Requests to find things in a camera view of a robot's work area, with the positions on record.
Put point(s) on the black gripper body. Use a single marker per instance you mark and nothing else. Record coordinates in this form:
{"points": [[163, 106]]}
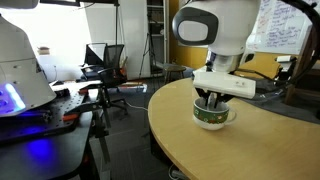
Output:
{"points": [[212, 96]]}

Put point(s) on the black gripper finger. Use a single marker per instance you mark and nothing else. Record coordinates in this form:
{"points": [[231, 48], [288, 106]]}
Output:
{"points": [[202, 94], [222, 98]]}

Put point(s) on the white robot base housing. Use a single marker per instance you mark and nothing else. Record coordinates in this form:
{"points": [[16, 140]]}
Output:
{"points": [[23, 85]]}

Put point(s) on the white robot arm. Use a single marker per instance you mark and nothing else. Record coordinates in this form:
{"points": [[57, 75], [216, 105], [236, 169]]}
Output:
{"points": [[223, 26]]}

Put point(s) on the white green ceramic mug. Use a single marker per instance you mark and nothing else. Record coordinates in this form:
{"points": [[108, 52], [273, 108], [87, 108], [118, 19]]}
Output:
{"points": [[211, 117]]}

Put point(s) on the round wooden stool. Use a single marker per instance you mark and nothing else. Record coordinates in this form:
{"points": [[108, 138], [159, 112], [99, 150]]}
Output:
{"points": [[169, 70]]}

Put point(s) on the yellow cushioned chair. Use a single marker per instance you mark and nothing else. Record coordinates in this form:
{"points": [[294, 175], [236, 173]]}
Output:
{"points": [[260, 66]]}

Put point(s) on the black office chair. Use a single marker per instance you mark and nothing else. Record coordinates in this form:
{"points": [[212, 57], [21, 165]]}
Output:
{"points": [[111, 75]]}

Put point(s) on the whiteboard with writing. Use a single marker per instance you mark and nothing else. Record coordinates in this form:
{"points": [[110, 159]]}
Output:
{"points": [[279, 28]]}

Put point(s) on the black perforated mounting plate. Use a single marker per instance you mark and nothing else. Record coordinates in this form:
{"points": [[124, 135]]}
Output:
{"points": [[43, 121]]}

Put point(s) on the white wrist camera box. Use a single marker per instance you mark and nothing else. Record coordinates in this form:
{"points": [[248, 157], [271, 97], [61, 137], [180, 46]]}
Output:
{"points": [[224, 83]]}

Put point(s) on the black camera tripod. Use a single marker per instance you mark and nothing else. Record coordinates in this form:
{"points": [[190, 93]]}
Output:
{"points": [[146, 66]]}

